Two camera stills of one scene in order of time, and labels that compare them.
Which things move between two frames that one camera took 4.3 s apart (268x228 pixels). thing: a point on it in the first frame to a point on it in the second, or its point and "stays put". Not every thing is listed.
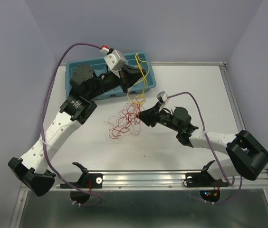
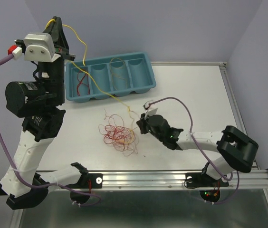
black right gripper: (150, 116) to (141, 122)
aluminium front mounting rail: (228, 179) stays put
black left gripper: (129, 75) to (55, 29)
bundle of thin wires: (127, 123) to (118, 136)
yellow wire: (136, 93) to (92, 79)
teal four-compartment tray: (141, 61) stays put
